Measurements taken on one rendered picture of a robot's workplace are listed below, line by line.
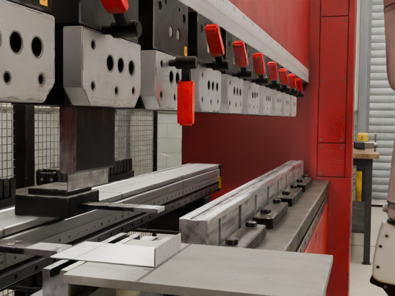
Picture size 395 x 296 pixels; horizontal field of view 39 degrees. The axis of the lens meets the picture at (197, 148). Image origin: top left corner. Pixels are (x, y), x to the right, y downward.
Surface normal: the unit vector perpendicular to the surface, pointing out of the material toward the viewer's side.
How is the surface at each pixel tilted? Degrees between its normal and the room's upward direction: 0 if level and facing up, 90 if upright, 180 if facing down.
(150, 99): 135
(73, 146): 90
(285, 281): 0
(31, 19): 90
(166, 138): 90
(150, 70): 90
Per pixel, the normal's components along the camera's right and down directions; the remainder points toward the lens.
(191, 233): -0.29, 0.04
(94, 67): 0.96, 0.03
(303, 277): 0.01, -1.00
